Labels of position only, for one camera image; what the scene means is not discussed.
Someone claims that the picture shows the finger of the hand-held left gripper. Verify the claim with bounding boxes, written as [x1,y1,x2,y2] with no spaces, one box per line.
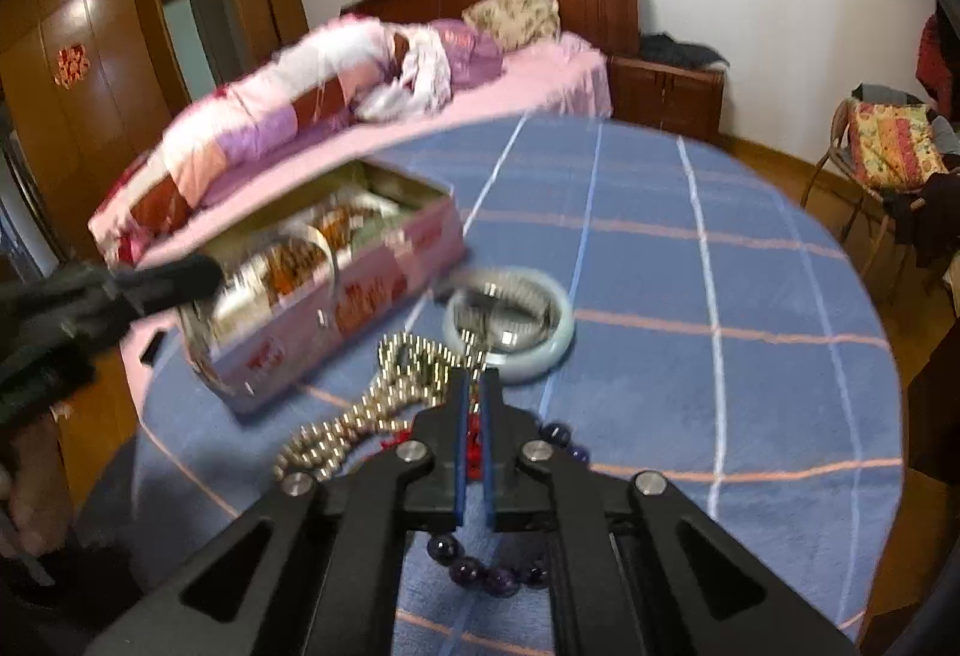
[105,251,226,319]

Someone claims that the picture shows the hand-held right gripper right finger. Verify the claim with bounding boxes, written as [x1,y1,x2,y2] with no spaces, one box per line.
[480,367,860,656]

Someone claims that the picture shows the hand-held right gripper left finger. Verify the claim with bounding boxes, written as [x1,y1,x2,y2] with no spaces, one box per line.
[82,375,473,656]

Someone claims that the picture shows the red bead string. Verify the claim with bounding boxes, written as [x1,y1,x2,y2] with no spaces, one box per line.
[375,393,488,499]

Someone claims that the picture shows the gold bead necklace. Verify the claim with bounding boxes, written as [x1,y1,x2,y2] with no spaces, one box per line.
[274,332,466,481]

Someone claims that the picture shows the purple bead bracelet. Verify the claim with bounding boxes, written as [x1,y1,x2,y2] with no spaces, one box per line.
[427,423,593,597]

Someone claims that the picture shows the pale jade bangle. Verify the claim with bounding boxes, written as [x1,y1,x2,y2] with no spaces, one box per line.
[442,266,578,388]

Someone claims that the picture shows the silver metal watch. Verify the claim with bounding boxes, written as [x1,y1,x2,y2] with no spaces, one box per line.
[444,266,556,353]

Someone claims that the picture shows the silver bracelet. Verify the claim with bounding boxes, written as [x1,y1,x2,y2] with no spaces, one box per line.
[266,228,346,331]

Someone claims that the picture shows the pink tin box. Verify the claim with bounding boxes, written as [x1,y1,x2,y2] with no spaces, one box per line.
[176,159,470,415]

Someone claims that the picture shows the person's left hand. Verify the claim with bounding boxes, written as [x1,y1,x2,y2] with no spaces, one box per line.
[0,412,76,552]

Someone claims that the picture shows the blue plaid tablecloth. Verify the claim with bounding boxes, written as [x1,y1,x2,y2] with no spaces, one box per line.
[124,114,908,656]

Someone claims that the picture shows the red paper decoration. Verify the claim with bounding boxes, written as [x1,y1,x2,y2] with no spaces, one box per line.
[54,44,92,88]

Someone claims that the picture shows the wooden wardrobe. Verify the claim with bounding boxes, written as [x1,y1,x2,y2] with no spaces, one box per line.
[0,0,308,267]

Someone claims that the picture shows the pink bed sheet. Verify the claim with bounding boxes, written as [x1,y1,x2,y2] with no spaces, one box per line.
[135,32,612,267]

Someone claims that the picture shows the wooden nightstand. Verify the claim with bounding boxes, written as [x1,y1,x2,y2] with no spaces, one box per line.
[607,54,727,147]

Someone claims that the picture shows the floral pillow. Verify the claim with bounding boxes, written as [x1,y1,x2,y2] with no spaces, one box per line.
[461,0,563,53]

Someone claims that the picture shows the dark folded clothes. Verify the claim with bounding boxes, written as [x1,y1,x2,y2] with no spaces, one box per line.
[639,32,730,70]

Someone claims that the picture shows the dark wooden cabinet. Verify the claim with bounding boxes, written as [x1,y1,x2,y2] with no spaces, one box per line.
[904,303,960,484]

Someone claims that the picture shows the dark clothes heap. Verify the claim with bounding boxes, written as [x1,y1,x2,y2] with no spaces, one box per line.
[881,172,960,267]

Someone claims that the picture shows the colourful patterned cushion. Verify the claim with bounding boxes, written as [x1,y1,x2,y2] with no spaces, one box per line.
[846,99,950,190]

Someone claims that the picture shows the red hanging garment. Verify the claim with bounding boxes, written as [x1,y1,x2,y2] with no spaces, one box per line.
[915,3,960,118]

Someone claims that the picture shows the metal frame chair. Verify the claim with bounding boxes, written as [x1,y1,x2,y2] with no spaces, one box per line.
[799,84,960,286]

